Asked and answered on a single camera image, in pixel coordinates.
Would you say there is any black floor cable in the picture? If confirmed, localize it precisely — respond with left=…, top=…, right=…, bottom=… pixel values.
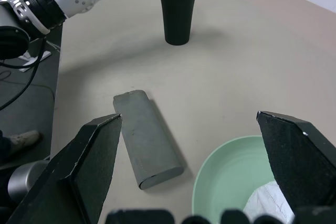
left=0, top=37, right=47, bottom=111

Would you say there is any silver robot body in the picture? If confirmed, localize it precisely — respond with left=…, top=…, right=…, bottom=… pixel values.
left=7, top=159, right=51, bottom=204

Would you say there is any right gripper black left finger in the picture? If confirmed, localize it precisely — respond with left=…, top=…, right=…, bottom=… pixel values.
left=7, top=113, right=124, bottom=224

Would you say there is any black plastic cup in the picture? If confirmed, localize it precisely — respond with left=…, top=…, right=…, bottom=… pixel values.
left=158, top=0, right=198, bottom=46

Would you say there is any white tissue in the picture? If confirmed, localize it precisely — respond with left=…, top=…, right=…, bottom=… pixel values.
left=242, top=180, right=297, bottom=224

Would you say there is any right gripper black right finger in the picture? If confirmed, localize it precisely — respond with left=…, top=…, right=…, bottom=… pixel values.
left=256, top=111, right=336, bottom=209

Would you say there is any bystander pale shoe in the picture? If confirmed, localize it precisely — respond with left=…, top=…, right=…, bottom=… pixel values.
left=8, top=130, right=41, bottom=154

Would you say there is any green round plate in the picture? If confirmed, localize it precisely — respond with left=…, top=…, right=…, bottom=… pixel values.
left=191, top=135, right=298, bottom=224

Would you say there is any grey glasses case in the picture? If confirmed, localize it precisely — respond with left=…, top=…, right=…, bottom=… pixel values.
left=112, top=90, right=184, bottom=190

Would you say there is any white flat stand base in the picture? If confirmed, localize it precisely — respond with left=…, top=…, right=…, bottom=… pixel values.
left=18, top=50, right=53, bottom=73

